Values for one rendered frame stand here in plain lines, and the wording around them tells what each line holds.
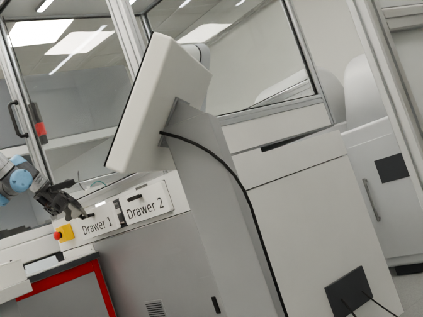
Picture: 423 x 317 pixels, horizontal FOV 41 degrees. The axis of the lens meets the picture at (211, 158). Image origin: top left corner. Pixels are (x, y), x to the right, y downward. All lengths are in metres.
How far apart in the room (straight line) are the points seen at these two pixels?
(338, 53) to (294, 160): 3.17
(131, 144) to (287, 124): 1.23
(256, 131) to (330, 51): 3.32
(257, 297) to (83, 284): 1.15
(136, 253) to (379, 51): 1.45
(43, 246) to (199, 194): 1.82
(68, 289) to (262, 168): 0.90
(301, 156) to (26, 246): 1.50
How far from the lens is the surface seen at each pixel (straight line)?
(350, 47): 5.33
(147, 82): 1.23
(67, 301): 2.38
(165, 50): 1.23
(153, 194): 2.02
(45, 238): 3.12
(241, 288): 1.39
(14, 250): 3.05
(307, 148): 2.41
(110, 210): 2.23
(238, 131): 2.15
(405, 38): 1.15
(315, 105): 2.54
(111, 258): 2.42
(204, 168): 1.37
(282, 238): 2.18
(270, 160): 2.23
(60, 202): 2.26
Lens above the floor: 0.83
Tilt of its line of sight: 3 degrees up
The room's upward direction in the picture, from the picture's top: 19 degrees counter-clockwise
